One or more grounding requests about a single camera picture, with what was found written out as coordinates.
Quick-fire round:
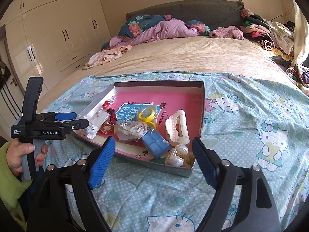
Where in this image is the small clear jewelry bag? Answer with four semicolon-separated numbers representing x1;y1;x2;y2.
77;115;104;139

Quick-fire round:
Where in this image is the orange spiral hair clip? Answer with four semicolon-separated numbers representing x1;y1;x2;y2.
182;152;195;168

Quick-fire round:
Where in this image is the pearl hair clip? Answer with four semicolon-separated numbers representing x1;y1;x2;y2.
165;144;188;168

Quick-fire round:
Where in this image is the small blue box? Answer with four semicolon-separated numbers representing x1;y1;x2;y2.
141;129;171;158

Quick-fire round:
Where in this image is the cream claw hair clip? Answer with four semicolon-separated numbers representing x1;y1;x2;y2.
165;109;190;147

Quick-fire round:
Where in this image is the yellow hair clip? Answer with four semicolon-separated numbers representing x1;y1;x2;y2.
137;108;157;130

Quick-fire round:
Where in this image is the left hand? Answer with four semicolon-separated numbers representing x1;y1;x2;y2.
6;139;49;177

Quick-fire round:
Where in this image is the green fleece sleeve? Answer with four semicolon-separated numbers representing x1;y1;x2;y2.
1;142;31;231

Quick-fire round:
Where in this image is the Hello Kitty blue blanket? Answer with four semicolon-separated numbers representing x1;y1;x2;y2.
45;72;308;231

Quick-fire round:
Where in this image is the grey cardboard box tray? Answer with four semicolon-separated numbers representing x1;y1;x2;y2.
74;81;205;177

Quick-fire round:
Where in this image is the pink patterned garment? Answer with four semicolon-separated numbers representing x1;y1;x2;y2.
83;45;132;70

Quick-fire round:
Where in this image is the cream wardrobe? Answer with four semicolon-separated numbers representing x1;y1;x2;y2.
0;0;112;136

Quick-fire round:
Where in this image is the beige bed sheet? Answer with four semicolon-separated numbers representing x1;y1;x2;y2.
38;37;294;112

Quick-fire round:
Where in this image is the floral dark blue pillow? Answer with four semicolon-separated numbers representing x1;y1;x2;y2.
118;14;174;38

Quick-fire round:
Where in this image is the purple clothes heap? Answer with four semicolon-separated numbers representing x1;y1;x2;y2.
284;63;309;96

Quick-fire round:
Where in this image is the mauve fluffy garment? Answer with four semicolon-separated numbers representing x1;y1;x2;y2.
209;26;244;40

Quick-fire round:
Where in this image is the pink duvet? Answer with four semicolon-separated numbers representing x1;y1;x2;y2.
107;18;211;49

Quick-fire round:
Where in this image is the pile of clothes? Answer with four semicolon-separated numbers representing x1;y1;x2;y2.
240;9;295;63

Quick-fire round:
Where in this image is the cream curtain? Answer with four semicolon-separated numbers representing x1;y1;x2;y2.
292;0;309;66

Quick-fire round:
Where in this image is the dark grey headboard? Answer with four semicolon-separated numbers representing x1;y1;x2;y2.
126;0;244;30

